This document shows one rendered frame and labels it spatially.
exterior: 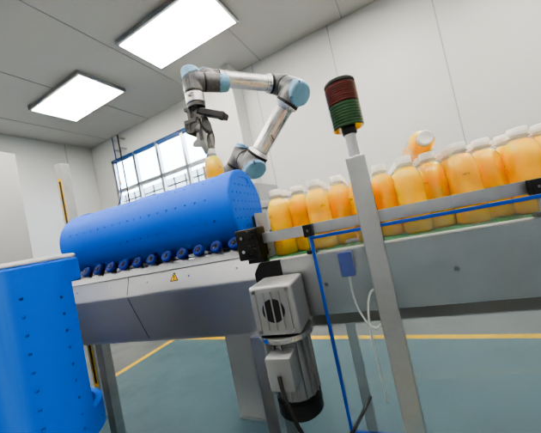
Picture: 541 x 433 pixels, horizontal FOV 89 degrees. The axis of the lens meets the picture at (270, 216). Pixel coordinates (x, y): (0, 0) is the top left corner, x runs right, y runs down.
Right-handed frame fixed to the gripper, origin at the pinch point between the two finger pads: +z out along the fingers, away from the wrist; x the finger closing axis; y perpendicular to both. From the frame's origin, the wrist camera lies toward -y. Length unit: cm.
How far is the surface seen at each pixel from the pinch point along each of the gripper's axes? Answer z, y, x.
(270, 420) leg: 100, -8, 10
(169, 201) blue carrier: 17.5, 14.0, 12.6
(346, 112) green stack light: 15, -54, 39
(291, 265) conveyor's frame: 46, -31, 23
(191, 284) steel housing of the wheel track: 49, 10, 14
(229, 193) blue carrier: 20.6, -11.5, 13.1
